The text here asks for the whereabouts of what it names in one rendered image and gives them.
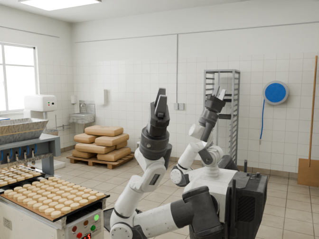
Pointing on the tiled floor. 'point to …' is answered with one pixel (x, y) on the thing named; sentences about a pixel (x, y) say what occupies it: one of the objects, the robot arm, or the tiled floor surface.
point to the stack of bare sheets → (107, 218)
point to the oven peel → (310, 171)
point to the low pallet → (101, 160)
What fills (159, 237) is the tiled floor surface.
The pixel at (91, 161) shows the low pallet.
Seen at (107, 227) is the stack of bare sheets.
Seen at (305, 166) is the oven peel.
